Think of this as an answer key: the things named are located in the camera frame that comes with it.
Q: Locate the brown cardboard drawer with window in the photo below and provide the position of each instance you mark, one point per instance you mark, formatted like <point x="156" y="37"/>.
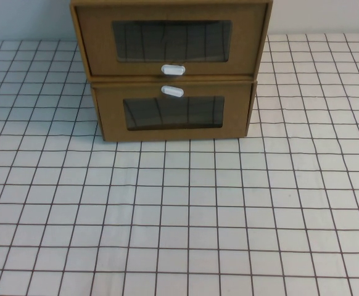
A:
<point x="108" y="117"/>
<point x="96" y="46"/>

